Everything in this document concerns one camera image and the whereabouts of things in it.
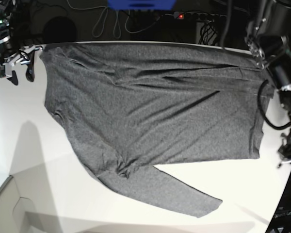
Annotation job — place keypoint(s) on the black power strip red switch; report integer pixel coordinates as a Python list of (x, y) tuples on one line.
[(198, 16)]

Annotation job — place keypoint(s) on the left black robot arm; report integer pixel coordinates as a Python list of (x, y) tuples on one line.
[(267, 38)]

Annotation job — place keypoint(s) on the blue plastic panel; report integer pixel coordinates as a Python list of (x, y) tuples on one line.
[(141, 4)]

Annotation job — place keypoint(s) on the grey long-sleeve t-shirt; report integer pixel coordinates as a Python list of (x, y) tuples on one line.
[(126, 108)]

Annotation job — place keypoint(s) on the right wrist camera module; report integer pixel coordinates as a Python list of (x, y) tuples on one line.
[(5, 71)]

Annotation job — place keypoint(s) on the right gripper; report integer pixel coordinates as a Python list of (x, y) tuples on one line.
[(23, 57)]

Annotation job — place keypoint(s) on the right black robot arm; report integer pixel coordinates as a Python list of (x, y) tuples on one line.
[(11, 53)]

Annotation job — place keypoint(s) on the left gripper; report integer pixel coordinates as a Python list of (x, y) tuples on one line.
[(285, 151)]

